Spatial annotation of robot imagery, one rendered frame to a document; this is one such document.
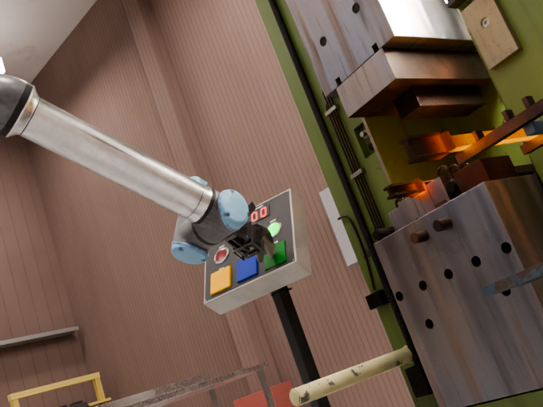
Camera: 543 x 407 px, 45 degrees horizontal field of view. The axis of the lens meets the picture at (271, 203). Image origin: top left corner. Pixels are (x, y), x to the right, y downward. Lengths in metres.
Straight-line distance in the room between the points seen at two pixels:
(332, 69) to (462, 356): 0.84
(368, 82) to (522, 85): 0.39
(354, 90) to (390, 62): 0.14
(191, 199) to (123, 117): 8.21
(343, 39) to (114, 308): 8.48
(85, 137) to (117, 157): 0.08
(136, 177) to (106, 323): 8.90
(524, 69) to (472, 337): 0.64
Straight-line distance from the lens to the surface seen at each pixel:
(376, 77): 1.78
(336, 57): 1.89
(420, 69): 1.84
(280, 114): 7.39
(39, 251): 11.21
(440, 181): 1.66
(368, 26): 1.81
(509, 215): 1.53
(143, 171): 1.42
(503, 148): 2.13
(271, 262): 1.90
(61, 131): 1.38
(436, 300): 1.65
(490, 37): 1.72
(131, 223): 9.51
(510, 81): 1.71
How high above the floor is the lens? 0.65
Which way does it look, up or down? 15 degrees up
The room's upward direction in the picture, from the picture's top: 20 degrees counter-clockwise
